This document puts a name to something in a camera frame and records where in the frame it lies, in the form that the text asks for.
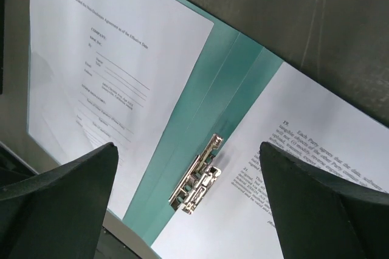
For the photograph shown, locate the white paper sheet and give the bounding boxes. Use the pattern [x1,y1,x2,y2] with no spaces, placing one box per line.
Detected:
[28,0,213,218]
[152,63,388,258]

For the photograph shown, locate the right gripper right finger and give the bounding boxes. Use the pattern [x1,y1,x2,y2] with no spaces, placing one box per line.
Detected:
[260,142,388,258]

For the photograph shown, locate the teal file folder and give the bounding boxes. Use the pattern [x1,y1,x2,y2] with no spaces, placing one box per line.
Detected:
[118,0,287,248]

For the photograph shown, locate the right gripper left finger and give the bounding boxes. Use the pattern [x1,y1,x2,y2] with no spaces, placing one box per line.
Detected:
[1,142,119,258]

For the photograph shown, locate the black folder clip mechanism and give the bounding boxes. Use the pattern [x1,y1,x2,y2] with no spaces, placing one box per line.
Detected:
[168,133,224,215]

